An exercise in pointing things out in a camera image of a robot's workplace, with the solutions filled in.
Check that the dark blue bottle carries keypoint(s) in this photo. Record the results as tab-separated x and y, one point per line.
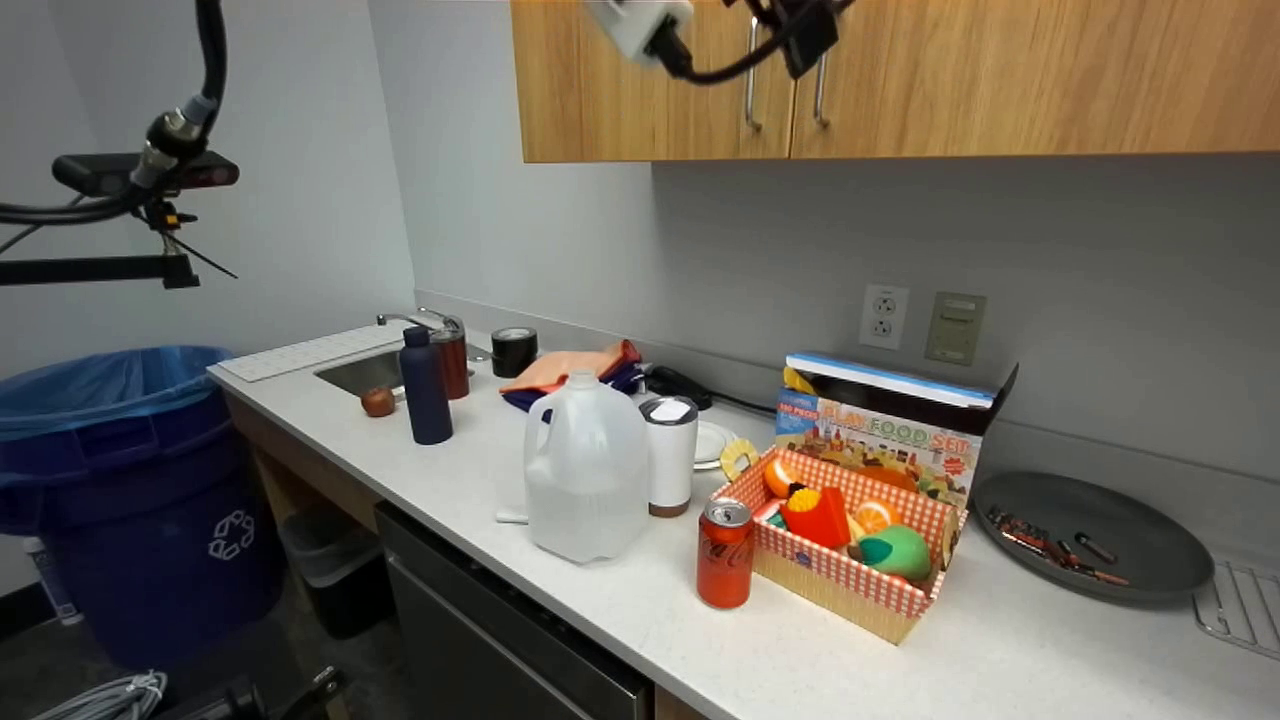
426	393

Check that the closed wooden cabinet door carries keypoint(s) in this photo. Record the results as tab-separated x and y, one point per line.
584	122

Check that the orange cloth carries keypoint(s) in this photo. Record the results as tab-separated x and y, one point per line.
567	366

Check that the white plastic bag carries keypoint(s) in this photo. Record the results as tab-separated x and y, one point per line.
104	696

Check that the blue toy food box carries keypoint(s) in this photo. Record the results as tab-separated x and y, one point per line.
884	422

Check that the dark grey plate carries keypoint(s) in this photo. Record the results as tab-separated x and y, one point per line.
1145	535

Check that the red orange toy fruit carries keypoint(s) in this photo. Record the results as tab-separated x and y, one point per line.
818	519

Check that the yellow tape roll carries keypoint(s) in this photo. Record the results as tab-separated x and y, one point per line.
727	460

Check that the orange checkered cardboard tray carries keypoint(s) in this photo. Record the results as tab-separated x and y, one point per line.
832	582

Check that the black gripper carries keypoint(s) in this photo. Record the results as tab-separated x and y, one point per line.
811	12

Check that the black stereo camera on boom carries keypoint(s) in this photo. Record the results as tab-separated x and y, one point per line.
104	174

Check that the black boom camera stand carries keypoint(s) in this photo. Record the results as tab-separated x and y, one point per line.
80	271

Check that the blue recycling bin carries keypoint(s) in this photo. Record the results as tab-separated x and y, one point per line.
135	535

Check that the translucent plastic gallon jug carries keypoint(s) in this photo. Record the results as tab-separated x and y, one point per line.
584	483

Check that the small dark waste bin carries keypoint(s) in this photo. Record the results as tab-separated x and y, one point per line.
340	587

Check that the black dishwasher front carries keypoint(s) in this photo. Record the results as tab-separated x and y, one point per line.
505	627

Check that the steel sink basin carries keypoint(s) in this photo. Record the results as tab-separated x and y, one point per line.
363	373

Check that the brown bottle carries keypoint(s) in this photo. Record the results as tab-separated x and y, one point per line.
457	366

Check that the brown toy bacon strips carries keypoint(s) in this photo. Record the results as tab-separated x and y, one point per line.
1052	544

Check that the small brown round object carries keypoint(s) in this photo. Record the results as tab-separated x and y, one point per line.
379	400

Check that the red soda can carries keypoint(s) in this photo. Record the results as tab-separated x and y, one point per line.
727	555

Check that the green toy ball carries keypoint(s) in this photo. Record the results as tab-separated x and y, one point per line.
897	555

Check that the white wall outlet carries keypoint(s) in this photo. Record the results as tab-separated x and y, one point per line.
884	318

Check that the chrome faucet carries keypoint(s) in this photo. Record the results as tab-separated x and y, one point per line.
404	320

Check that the beige light switch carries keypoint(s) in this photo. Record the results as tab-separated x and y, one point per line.
958	328

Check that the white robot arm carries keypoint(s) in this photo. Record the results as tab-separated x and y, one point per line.
632	25

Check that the orange toy slice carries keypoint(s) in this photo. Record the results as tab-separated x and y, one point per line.
873	512
780	478

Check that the dark blue cloth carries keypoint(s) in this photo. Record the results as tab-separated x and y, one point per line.
520	398

